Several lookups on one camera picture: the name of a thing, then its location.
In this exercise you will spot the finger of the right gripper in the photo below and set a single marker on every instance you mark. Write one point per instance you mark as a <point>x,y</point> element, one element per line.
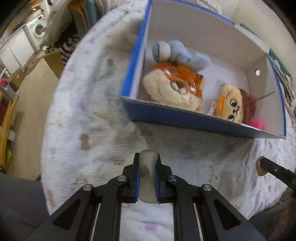
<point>286,176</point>

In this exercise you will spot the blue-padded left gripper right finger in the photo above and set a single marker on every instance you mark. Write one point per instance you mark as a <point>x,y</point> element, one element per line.
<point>200,213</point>

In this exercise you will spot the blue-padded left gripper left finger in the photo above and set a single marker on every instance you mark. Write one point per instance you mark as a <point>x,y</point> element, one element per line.
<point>93,213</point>

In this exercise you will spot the small brown soft object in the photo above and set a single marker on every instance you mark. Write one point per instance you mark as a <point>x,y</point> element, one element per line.
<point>260,171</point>

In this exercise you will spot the pink soft toy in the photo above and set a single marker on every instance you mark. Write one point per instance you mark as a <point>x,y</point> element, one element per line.
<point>258,124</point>

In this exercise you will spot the small beige soft object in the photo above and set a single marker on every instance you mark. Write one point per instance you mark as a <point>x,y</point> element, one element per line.
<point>147,164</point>

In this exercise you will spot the yellow brown hedgehog plush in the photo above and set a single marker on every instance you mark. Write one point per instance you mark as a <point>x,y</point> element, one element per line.
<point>236,105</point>

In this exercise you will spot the orange fox plush head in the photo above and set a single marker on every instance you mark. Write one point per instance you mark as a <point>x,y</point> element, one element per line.
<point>175,85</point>

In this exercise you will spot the light blue plush toy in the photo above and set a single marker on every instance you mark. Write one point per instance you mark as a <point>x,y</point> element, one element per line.
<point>174,51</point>

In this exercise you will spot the white patterned bed quilt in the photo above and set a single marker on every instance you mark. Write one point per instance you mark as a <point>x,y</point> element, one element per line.
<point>89,138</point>

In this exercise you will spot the black white knitted blanket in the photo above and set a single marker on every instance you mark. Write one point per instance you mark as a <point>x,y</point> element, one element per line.
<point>285,81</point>

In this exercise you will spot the yellow wooden rack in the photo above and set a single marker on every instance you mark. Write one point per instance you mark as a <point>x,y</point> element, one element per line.
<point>5,128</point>

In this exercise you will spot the cardboard box on floor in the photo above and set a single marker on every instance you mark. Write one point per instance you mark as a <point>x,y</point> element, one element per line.
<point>15,80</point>

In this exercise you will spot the wooden side table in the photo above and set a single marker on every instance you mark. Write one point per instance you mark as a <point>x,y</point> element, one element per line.
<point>53,59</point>

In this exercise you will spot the black white striped cloth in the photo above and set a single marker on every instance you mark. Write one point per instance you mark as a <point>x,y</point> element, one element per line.
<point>66,48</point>

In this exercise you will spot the white kitchen cabinet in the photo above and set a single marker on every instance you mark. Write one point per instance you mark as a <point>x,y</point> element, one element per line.
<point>16,51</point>

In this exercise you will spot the white washing machine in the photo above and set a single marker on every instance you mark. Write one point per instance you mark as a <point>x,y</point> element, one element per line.
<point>34,30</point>

